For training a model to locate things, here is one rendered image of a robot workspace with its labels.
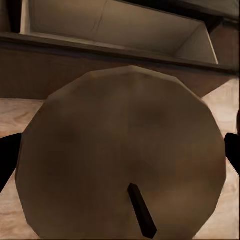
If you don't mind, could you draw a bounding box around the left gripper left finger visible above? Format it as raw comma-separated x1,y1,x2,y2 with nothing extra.
0,133,22,193

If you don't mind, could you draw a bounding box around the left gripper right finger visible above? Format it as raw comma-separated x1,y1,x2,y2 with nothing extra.
224,132,240,175

